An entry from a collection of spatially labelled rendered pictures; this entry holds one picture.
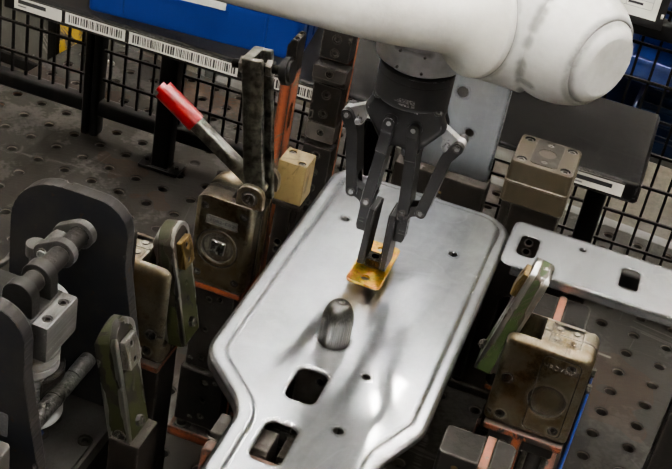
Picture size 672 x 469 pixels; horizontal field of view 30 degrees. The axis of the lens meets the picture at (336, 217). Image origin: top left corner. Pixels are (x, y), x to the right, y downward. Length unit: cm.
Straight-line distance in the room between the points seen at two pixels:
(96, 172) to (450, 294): 83
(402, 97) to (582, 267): 37
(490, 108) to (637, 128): 28
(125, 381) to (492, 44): 42
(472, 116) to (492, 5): 55
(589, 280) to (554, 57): 50
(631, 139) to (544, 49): 73
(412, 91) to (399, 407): 30
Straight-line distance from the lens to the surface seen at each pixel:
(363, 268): 133
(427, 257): 140
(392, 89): 120
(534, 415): 130
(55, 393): 112
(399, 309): 131
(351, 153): 127
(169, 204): 196
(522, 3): 100
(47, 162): 204
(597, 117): 174
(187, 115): 133
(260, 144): 130
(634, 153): 167
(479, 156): 155
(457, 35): 99
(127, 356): 108
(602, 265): 148
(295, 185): 141
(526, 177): 152
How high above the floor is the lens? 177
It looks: 33 degrees down
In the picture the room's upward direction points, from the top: 11 degrees clockwise
